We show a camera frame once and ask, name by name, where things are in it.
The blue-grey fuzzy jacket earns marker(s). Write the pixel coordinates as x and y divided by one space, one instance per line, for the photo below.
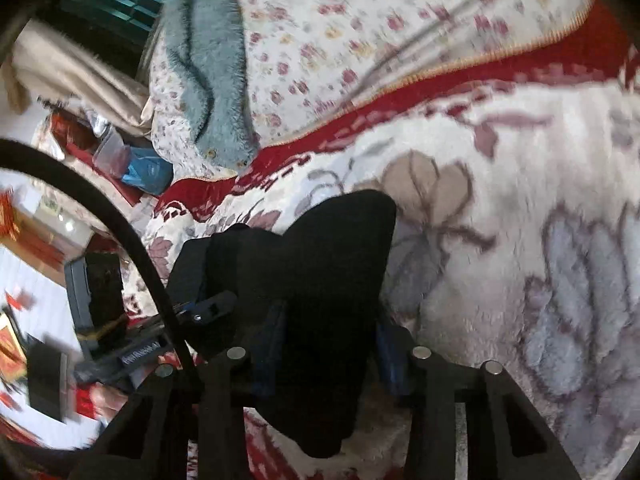
205 47

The black pants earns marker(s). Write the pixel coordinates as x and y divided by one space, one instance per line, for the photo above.
304 303

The window with green grille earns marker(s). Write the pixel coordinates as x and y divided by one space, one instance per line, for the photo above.
125 0

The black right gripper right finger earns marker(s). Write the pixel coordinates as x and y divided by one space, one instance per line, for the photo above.
506 437

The black television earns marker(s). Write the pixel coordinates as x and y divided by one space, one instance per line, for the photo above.
47 380

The beige curtain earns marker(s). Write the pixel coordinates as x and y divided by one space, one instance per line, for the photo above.
44 63

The blue plastic bag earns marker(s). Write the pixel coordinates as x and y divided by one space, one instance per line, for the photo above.
147 171

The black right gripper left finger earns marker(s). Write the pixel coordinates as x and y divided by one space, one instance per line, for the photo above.
201 403

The floral pillow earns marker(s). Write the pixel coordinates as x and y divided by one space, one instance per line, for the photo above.
64 137

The red white floral blanket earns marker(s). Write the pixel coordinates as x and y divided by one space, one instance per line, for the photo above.
516 178

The small floral print quilt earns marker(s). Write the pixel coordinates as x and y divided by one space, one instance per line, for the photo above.
307 60

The person's left hand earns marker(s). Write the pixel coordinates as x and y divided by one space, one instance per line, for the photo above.
99 402

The red chinese knot decoration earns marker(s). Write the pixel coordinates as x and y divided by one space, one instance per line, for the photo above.
20 235

